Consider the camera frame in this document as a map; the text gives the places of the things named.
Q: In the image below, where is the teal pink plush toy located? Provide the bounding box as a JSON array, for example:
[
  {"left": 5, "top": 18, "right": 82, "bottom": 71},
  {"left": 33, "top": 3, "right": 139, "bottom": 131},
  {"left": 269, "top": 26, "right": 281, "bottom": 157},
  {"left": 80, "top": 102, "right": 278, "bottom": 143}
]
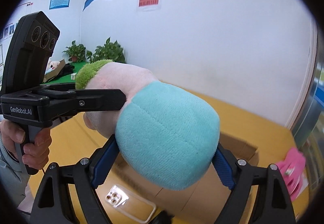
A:
[{"left": 75, "top": 60, "right": 220, "bottom": 191}]

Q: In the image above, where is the grey jacket forearm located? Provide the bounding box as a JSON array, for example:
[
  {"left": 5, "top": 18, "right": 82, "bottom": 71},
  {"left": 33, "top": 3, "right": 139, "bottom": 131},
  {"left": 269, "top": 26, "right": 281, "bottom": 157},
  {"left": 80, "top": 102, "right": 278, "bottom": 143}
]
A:
[{"left": 1, "top": 139, "right": 29, "bottom": 207}]

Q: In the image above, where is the person's left hand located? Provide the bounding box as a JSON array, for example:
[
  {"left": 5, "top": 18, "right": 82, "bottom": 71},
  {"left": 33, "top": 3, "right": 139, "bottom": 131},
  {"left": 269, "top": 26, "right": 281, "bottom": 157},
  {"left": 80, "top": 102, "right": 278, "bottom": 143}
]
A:
[{"left": 1, "top": 119, "right": 52, "bottom": 170}]

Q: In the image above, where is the green cloth table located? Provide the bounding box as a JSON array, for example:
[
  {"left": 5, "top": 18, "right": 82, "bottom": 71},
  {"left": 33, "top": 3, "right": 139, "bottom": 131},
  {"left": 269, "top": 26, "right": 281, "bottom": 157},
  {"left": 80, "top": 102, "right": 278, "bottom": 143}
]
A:
[{"left": 45, "top": 62, "right": 86, "bottom": 84}]

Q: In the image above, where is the potted green plant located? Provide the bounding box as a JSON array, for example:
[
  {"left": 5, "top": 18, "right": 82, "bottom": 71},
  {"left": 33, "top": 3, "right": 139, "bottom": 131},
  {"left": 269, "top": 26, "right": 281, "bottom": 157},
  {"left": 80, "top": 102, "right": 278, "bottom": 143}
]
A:
[
  {"left": 63, "top": 40, "right": 86, "bottom": 63},
  {"left": 86, "top": 37, "right": 126, "bottom": 63}
]

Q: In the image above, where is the brown cardboard box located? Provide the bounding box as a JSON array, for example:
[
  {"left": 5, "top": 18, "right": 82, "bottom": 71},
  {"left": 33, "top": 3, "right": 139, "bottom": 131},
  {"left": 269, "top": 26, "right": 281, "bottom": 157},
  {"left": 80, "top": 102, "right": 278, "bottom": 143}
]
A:
[{"left": 112, "top": 133, "right": 259, "bottom": 223}]

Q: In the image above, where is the clear white phone case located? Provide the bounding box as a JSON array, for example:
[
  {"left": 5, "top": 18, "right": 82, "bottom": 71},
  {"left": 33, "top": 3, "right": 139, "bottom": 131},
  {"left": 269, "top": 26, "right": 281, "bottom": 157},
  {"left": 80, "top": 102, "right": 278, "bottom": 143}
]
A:
[{"left": 105, "top": 184, "right": 157, "bottom": 223}]

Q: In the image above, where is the red wall notice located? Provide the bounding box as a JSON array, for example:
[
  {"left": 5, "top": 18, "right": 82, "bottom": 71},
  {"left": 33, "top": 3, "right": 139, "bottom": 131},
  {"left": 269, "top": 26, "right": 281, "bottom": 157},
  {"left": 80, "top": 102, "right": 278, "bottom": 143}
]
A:
[{"left": 138, "top": 0, "right": 159, "bottom": 8}]

